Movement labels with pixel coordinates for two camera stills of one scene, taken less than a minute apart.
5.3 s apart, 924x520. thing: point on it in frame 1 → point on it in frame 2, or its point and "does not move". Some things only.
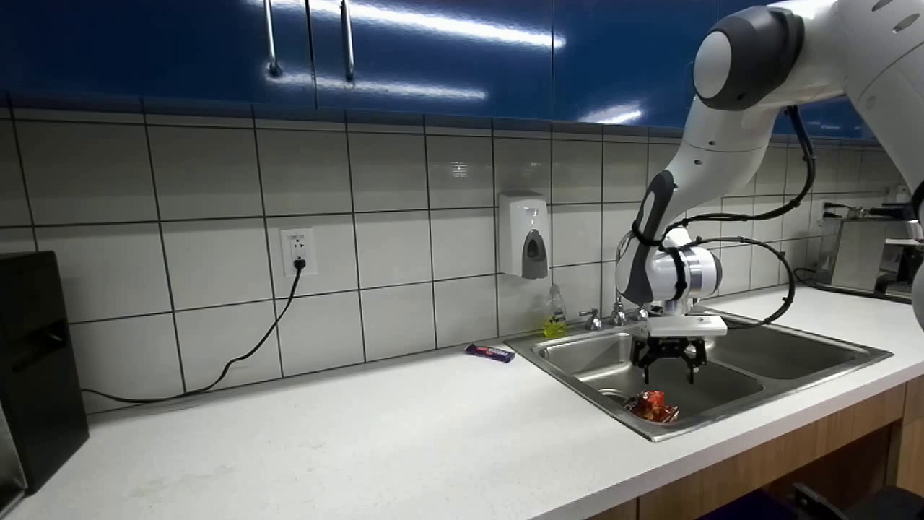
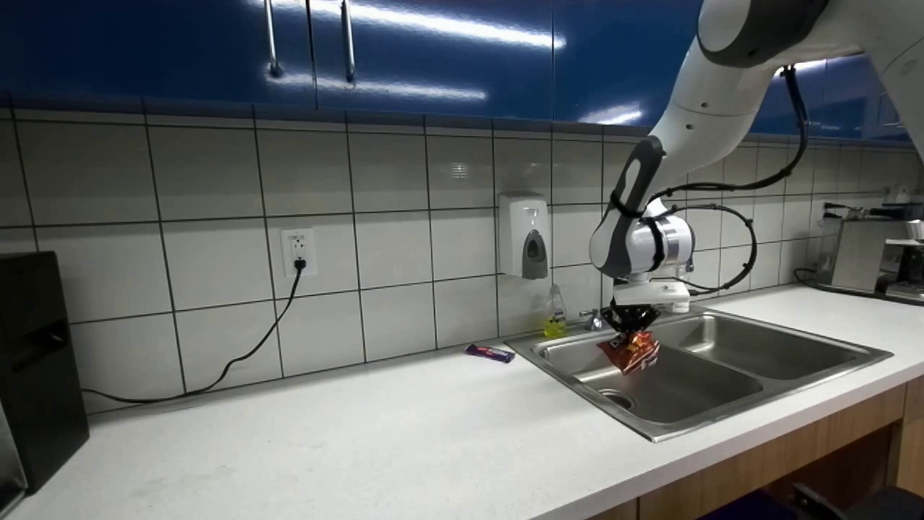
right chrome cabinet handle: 347,40 does not move
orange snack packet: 656,408 → 631,350
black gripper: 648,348 → 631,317
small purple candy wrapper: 488,350 does not move
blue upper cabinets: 508,62 does not move
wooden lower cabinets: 685,501 does not move
